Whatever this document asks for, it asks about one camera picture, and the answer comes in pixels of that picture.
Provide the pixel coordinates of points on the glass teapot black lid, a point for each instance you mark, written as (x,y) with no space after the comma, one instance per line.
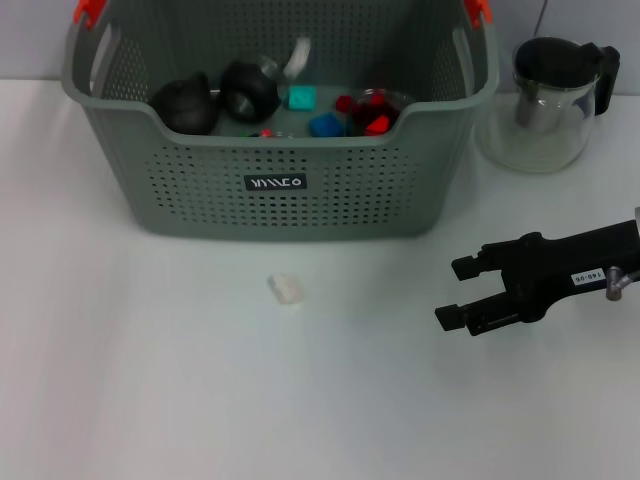
(545,125)

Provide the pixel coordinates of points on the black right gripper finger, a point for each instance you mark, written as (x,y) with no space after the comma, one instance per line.
(465,269)
(450,317)

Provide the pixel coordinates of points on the blue square brick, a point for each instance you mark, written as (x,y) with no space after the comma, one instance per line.
(327,125)

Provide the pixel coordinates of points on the small red brick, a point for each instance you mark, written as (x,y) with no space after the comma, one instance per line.
(343,105)
(266,133)

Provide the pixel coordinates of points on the narrow white brick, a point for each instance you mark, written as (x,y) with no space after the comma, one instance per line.
(299,57)

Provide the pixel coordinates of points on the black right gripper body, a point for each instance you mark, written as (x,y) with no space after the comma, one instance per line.
(565,270)

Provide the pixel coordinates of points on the glass teacup black sleeve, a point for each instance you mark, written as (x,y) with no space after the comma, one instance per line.
(247,92)
(284,135)
(402,97)

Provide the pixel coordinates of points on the wide white brick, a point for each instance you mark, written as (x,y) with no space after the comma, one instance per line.
(286,289)

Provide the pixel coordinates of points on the bright red slope brick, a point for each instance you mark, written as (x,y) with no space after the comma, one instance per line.
(378,126)

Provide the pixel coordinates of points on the black clay teapot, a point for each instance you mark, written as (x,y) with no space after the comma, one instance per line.
(185,107)

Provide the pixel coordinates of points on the green brick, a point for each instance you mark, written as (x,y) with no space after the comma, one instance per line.
(249,135)

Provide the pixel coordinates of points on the teal brick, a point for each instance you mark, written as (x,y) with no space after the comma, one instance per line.
(301,98)

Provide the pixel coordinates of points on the grey perforated storage bin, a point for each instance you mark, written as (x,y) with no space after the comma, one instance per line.
(350,200)

